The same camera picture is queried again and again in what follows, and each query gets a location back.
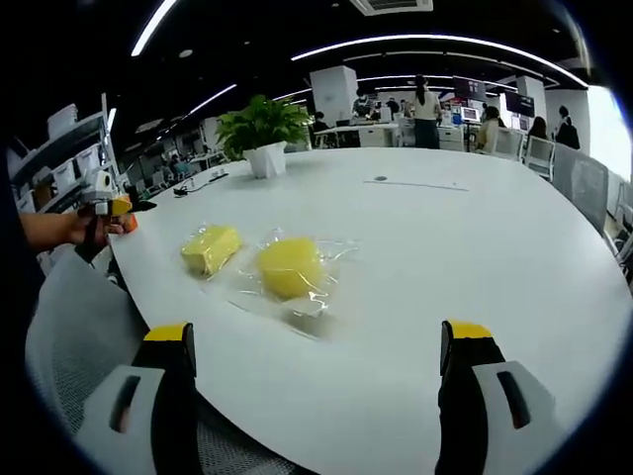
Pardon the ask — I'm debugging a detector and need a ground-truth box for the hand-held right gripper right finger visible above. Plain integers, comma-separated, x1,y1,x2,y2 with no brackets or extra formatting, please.
434,319,570,475

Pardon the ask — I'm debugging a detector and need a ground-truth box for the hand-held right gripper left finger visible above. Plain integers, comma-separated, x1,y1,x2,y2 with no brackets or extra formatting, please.
81,321,199,475

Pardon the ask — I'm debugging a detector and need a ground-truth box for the rectangular yellow bread packet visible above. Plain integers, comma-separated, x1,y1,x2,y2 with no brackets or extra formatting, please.
179,224,244,277

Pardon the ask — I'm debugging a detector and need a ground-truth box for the yellow round silicone block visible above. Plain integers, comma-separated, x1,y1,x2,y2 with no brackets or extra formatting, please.
255,237,328,301

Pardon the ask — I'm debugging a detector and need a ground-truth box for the person's left hand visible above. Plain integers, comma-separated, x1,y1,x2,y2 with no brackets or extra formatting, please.
68,211,126,248

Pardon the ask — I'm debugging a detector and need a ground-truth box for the white storage shelf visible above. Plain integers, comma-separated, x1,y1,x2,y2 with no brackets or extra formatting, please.
6,92,123,214

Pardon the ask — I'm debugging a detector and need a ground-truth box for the clear plastic bag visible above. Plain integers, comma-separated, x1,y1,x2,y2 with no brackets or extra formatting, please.
176,221,248,283

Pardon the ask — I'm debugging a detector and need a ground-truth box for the grey mesh office chair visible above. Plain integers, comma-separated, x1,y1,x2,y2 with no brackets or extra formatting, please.
550,142,610,238
24,245,308,475

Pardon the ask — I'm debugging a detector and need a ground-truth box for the green potted plant white pot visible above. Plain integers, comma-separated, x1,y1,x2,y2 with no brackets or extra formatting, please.
214,93,314,179

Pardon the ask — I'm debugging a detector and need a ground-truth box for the long ceiling light strip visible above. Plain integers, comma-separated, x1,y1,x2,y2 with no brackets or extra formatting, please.
130,0,180,58
290,33,590,88

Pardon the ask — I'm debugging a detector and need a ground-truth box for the round yellow bread packet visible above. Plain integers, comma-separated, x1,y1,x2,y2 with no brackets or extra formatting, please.
227,227,365,342

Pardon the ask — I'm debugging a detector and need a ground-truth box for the white office desk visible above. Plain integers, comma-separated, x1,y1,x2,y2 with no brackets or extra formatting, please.
314,122,403,149

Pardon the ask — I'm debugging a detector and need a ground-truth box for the white office chair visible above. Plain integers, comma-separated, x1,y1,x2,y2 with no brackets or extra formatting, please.
522,134,556,180

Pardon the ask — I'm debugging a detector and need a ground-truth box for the ceiling air vent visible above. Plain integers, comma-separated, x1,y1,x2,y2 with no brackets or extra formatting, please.
347,0,435,17

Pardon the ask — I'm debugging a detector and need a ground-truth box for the black cable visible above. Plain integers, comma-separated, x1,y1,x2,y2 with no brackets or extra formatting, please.
171,170,231,198

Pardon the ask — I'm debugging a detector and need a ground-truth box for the table cable slot cover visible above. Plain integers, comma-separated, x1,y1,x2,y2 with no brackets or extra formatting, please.
363,174,471,192

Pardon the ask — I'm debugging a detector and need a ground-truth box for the dark wall monitor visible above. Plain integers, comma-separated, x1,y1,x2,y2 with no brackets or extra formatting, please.
451,75,489,101
503,90,536,119

